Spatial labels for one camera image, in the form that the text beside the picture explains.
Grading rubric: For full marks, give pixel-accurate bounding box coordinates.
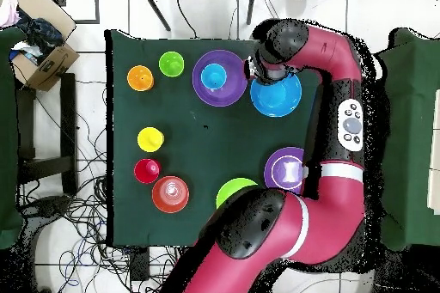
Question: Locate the orange plastic cup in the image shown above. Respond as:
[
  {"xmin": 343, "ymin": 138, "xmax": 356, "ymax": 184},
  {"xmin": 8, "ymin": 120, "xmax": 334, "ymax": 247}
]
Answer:
[{"xmin": 126, "ymin": 64, "xmax": 155, "ymax": 92}]

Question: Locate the grey pedestal foot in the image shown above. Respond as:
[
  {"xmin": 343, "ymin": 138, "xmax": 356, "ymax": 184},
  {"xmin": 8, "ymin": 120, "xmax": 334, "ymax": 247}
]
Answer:
[{"xmin": 20, "ymin": 194, "xmax": 73, "ymax": 218}]

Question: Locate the tangle of floor cables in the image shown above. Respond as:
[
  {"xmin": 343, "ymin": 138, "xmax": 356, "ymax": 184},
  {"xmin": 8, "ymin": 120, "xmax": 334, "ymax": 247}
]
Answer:
[{"xmin": 16, "ymin": 76, "xmax": 180, "ymax": 293}]

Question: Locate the blue plastic bowl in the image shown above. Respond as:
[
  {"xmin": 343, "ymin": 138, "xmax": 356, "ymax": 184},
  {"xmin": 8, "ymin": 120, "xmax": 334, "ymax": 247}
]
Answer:
[{"xmin": 249, "ymin": 72, "xmax": 303, "ymax": 118}]

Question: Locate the orange-red plastic bowl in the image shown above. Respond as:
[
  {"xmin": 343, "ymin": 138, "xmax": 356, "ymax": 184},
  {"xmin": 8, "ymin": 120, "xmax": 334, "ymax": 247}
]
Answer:
[{"xmin": 151, "ymin": 175, "xmax": 191, "ymax": 214}]

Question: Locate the red plastic cup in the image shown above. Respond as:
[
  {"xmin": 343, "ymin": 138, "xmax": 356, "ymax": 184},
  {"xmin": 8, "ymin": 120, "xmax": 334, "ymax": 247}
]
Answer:
[{"xmin": 133, "ymin": 158, "xmax": 162, "ymax": 185}]

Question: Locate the green plastic cup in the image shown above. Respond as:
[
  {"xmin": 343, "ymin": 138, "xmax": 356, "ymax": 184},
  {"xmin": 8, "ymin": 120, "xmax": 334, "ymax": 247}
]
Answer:
[{"xmin": 158, "ymin": 51, "xmax": 186, "ymax": 78}]

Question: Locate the green plastic bowl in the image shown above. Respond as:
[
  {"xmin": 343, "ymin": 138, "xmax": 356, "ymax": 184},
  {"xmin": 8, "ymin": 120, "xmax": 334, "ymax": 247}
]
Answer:
[{"xmin": 215, "ymin": 177, "xmax": 259, "ymax": 209}]

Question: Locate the yellow plastic cup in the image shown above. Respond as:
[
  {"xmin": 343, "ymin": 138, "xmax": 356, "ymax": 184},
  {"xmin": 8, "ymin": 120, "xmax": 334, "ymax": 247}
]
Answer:
[{"xmin": 137, "ymin": 126, "xmax": 165, "ymax": 154}]

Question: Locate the open cardboard box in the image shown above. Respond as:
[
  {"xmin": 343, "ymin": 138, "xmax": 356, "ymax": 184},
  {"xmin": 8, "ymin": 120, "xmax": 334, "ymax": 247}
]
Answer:
[{"xmin": 9, "ymin": 0, "xmax": 81, "ymax": 92}]

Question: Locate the green cloth covered table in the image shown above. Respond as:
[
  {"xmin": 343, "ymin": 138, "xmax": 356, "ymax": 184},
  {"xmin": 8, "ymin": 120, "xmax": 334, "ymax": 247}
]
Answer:
[
  {"xmin": 0, "ymin": 26, "xmax": 27, "ymax": 250},
  {"xmin": 372, "ymin": 27, "xmax": 440, "ymax": 252}
]

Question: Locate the black floor frame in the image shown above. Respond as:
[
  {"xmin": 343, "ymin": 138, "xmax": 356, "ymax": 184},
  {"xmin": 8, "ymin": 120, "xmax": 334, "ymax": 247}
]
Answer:
[{"xmin": 48, "ymin": 0, "xmax": 101, "ymax": 25}]

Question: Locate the black bench frame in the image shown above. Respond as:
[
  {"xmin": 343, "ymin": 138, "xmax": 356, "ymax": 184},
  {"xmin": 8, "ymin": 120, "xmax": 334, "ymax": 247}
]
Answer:
[{"xmin": 15, "ymin": 72, "xmax": 78, "ymax": 194}]

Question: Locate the dark blue cloth bundle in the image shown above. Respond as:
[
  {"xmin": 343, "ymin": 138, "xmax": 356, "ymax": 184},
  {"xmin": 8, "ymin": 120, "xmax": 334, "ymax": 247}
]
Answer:
[{"xmin": 16, "ymin": 17, "xmax": 64, "ymax": 64}]

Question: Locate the deep purple plastic bowl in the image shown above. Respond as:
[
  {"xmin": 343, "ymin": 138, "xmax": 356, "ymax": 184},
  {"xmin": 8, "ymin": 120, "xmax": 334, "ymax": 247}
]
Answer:
[{"xmin": 263, "ymin": 146, "xmax": 307, "ymax": 195}]

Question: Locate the blue plastic cup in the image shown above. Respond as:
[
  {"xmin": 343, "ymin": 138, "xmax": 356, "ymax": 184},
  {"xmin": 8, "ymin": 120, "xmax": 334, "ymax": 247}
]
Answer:
[{"xmin": 200, "ymin": 63, "xmax": 228, "ymax": 91}]

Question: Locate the dark green tablecloth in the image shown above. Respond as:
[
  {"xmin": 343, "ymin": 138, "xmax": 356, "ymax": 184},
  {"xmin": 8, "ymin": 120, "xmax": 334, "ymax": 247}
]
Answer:
[{"xmin": 104, "ymin": 28, "xmax": 353, "ymax": 249}]

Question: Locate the black power strip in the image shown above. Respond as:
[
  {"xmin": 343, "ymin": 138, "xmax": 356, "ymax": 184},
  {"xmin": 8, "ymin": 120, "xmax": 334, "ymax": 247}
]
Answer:
[{"xmin": 129, "ymin": 247, "xmax": 150, "ymax": 282}]

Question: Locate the shallow purple plastic bowl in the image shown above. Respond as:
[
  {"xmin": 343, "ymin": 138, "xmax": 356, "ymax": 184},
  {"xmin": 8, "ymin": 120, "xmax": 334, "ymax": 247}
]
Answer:
[{"xmin": 192, "ymin": 49, "xmax": 248, "ymax": 107}]

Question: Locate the pink cloth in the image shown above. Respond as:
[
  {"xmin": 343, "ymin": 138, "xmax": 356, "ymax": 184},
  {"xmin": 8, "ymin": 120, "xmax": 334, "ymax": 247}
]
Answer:
[{"xmin": 0, "ymin": 0, "xmax": 21, "ymax": 28}]

